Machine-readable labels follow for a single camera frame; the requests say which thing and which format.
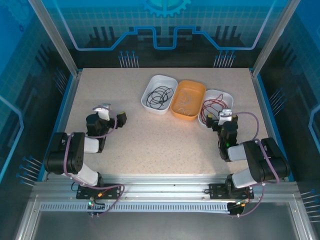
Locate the white cable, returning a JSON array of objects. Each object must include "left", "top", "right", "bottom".
[
  {"left": 174, "top": 92, "right": 198, "bottom": 116},
  {"left": 173, "top": 90, "right": 198, "bottom": 116}
]

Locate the black cable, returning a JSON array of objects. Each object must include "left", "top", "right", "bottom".
[{"left": 146, "top": 85, "right": 175, "bottom": 110}]

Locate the white plastic bin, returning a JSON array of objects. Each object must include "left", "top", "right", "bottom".
[
  {"left": 140, "top": 74, "right": 179, "bottom": 116},
  {"left": 197, "top": 89, "right": 235, "bottom": 129}
]

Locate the orange plastic bin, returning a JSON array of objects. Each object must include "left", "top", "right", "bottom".
[{"left": 169, "top": 79, "right": 207, "bottom": 122}]

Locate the aluminium table side rail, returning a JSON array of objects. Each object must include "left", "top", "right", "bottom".
[
  {"left": 250, "top": 69, "right": 287, "bottom": 182},
  {"left": 41, "top": 69, "right": 83, "bottom": 182}
]

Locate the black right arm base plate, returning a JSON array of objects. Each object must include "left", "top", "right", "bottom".
[{"left": 208, "top": 183, "right": 255, "bottom": 200}]

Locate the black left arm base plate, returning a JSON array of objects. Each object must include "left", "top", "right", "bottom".
[{"left": 76, "top": 183, "right": 123, "bottom": 200}]

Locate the aluminium mounting rail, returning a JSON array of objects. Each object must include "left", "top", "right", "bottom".
[{"left": 33, "top": 174, "right": 298, "bottom": 201}]

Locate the aluminium frame post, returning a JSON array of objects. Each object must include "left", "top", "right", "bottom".
[
  {"left": 251, "top": 0, "right": 302, "bottom": 78},
  {"left": 26, "top": 0, "right": 82, "bottom": 77}
]

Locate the slotted grey cable duct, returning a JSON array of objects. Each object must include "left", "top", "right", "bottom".
[{"left": 39, "top": 201, "right": 236, "bottom": 214}]

